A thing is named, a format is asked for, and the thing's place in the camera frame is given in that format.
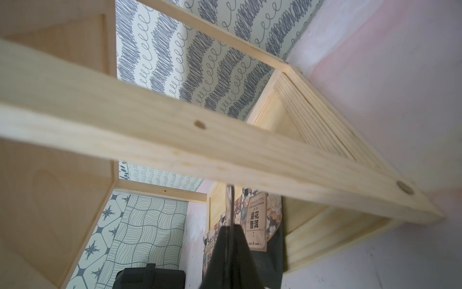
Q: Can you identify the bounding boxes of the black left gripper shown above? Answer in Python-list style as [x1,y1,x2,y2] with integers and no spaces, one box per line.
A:
[113,263,186,289]

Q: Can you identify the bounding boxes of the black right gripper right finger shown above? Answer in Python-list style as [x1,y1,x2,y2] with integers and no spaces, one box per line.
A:
[228,225,264,289]

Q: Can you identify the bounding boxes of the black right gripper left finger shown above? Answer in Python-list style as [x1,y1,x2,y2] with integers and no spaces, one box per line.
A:
[200,226,230,289]

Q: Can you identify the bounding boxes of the black tea bag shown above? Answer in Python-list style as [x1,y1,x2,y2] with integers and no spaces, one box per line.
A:
[223,188,284,289]

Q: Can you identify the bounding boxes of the light wooden two-tier shelf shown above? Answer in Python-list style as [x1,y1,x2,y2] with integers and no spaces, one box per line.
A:
[1,1,443,289]

